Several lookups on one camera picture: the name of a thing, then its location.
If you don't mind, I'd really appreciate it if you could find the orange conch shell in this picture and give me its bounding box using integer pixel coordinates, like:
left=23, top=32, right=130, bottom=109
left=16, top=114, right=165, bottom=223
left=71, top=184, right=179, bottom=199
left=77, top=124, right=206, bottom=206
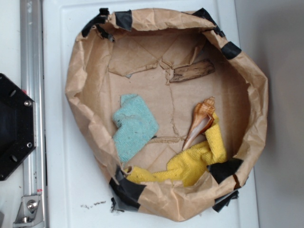
left=182, top=96, right=215, bottom=150

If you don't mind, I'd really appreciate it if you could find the light blue microfibre cloth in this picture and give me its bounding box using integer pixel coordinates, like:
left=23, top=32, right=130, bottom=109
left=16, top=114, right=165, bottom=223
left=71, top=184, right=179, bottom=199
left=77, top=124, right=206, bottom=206
left=112, top=94, right=159, bottom=162

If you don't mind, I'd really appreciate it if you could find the brown paper bag bin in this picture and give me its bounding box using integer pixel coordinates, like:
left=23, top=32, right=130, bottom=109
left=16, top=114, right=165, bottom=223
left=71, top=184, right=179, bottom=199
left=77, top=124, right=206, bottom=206
left=66, top=9, right=268, bottom=221

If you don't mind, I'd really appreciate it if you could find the yellow microfibre cloth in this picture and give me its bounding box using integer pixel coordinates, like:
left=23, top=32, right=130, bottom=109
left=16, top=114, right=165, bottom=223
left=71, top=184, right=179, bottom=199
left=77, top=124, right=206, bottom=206
left=127, top=113, right=227, bottom=187

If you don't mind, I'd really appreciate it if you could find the weathered wooden block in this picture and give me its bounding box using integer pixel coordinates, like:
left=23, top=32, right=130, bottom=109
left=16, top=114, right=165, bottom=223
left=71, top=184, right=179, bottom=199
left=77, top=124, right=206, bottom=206
left=170, top=59, right=215, bottom=83

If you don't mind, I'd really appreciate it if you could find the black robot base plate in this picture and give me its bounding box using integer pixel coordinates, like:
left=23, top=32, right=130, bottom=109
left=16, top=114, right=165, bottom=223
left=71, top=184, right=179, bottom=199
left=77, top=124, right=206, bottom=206
left=0, top=74, right=36, bottom=181

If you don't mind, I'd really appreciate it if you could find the aluminium extrusion rail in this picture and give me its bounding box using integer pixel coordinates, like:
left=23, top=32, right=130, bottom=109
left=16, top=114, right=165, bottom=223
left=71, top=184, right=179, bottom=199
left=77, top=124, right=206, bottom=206
left=20, top=0, right=49, bottom=228

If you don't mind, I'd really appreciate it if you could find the metal corner bracket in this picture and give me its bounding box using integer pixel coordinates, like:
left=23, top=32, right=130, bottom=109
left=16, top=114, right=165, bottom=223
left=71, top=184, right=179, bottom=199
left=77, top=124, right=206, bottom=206
left=13, top=195, right=45, bottom=228

